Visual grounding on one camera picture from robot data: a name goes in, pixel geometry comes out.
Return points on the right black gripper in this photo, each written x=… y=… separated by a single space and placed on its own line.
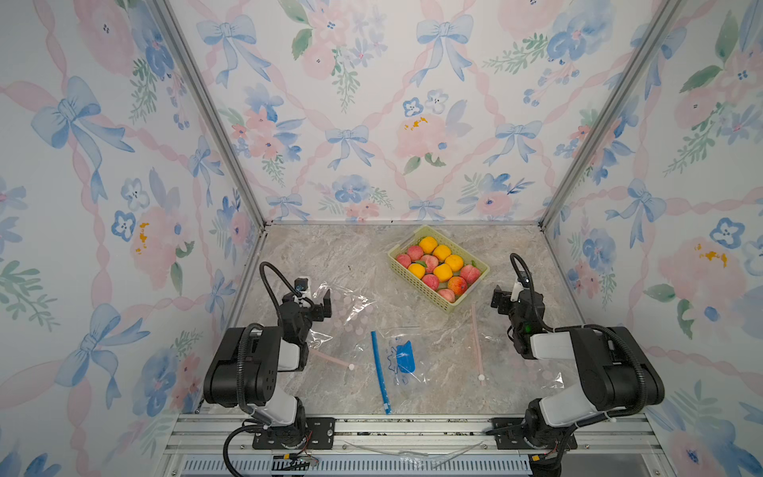
x=504 y=298

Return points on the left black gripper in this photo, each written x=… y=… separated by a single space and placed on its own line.
x=326 y=306

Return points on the pink zipper clear bag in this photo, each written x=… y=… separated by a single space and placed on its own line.
x=499 y=365
x=344 y=340

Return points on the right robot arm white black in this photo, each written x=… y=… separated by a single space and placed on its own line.
x=615 y=378

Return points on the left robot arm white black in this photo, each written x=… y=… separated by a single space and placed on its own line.
x=244 y=374

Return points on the pink peach right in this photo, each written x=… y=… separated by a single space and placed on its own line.
x=470 y=274

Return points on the pink peach bottom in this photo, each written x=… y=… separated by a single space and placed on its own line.
x=447 y=294

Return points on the pink peach lower centre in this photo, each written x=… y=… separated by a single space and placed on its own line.
x=431 y=281

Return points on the pink peach green leaf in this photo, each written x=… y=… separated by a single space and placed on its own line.
x=429 y=262

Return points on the blue zipper clear bag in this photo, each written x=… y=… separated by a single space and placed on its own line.
x=402 y=365

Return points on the pink peach upper left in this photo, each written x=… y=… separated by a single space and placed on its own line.
x=415 y=253

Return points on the light green plastic basket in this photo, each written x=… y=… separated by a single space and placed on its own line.
x=417 y=284

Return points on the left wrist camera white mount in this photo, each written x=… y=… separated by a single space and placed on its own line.
x=302 y=285

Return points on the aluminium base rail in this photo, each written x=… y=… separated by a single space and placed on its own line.
x=412 y=445

